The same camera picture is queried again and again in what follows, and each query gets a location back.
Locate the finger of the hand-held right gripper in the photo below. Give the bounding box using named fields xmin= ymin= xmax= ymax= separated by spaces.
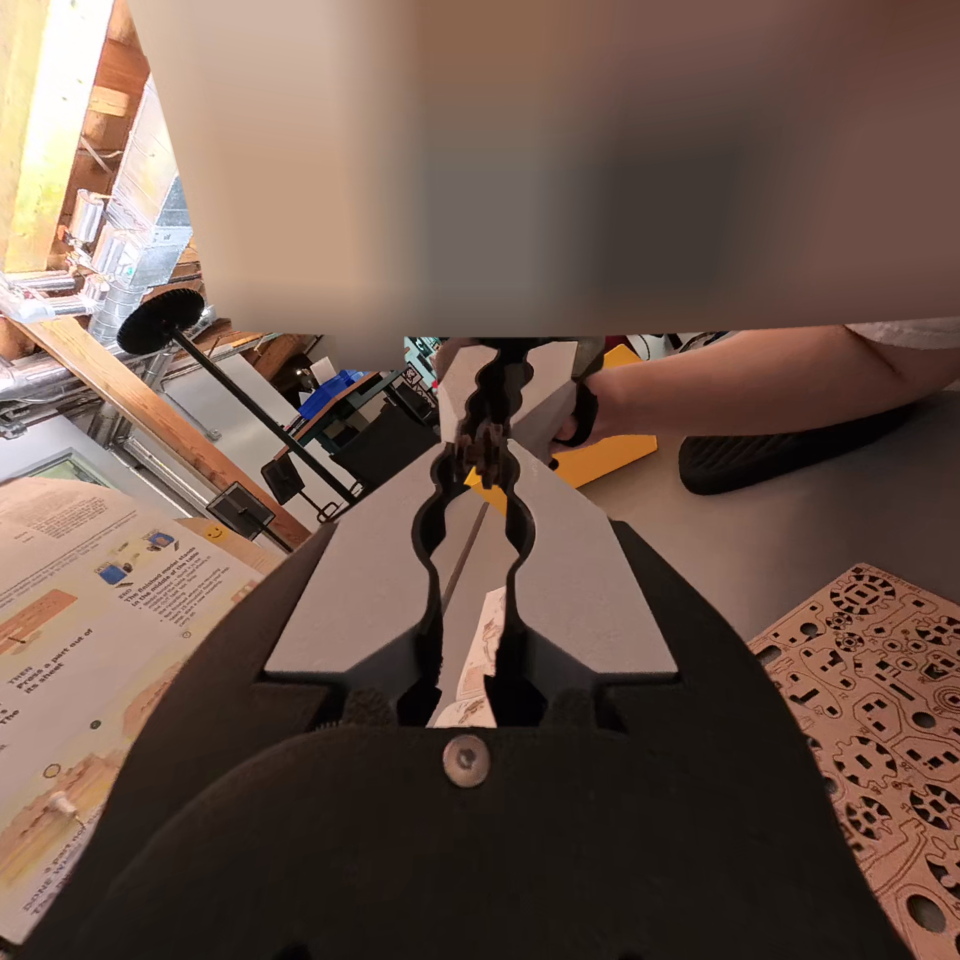
xmin=437 ymin=339 xmax=490 ymax=448
xmin=508 ymin=339 xmax=580 ymax=454

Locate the laser-cut wooden parts sheet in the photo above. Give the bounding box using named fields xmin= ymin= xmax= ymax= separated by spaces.
xmin=748 ymin=562 xmax=960 ymax=960

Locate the small wooden gear part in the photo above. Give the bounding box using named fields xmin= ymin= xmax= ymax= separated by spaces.
xmin=459 ymin=420 xmax=508 ymax=490

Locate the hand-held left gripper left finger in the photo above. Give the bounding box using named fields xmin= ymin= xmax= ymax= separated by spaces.
xmin=264 ymin=441 xmax=460 ymax=723

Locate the black ribbed wrist pad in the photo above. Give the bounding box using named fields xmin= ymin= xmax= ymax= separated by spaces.
xmin=678 ymin=403 xmax=925 ymax=497

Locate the white shirt sleeve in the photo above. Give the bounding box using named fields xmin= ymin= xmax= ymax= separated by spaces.
xmin=846 ymin=318 xmax=960 ymax=351

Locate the black stand with round disc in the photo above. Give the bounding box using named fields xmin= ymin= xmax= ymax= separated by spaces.
xmin=115 ymin=288 xmax=363 ymax=505

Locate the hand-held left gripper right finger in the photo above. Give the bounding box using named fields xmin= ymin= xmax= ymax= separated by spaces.
xmin=486 ymin=439 xmax=681 ymax=723

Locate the blue storage bin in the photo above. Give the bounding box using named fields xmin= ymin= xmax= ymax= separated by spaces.
xmin=298 ymin=370 xmax=363 ymax=419

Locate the person's right hand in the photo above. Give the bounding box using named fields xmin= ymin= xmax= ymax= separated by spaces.
xmin=581 ymin=366 xmax=648 ymax=445

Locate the printed paper sheet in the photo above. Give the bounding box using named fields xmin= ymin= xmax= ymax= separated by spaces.
xmin=426 ymin=587 xmax=513 ymax=730

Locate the black square clamp plate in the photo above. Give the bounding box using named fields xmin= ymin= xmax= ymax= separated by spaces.
xmin=261 ymin=456 xmax=306 ymax=505
xmin=205 ymin=483 xmax=276 ymax=538

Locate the thin metal rod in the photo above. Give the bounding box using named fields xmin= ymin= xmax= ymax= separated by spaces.
xmin=441 ymin=501 xmax=490 ymax=605

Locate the dark wooden shelf unit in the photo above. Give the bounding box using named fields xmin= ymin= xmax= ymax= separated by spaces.
xmin=273 ymin=371 xmax=444 ymax=496

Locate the slanted wooden beam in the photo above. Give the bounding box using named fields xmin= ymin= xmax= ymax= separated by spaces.
xmin=15 ymin=315 xmax=312 ymax=549

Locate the open instruction booklet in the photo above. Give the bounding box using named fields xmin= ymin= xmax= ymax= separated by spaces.
xmin=0 ymin=476 xmax=288 ymax=948

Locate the person's right forearm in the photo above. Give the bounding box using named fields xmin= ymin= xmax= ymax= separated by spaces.
xmin=626 ymin=324 xmax=928 ymax=441

